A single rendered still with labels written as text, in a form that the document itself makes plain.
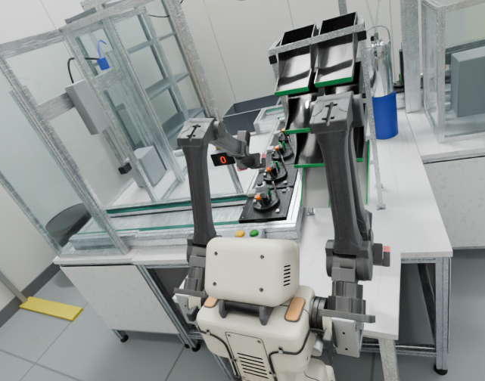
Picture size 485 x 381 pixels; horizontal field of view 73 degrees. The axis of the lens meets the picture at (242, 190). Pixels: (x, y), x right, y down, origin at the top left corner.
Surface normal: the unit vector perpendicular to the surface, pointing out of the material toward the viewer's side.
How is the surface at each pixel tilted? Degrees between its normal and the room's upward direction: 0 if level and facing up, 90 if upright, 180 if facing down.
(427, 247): 0
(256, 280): 47
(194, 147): 77
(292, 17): 90
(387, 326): 0
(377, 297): 0
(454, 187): 90
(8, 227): 90
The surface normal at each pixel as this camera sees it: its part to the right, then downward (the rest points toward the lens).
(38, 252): 0.88, -0.03
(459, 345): -0.29, -0.82
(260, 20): -0.37, 0.58
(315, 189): -0.50, -0.17
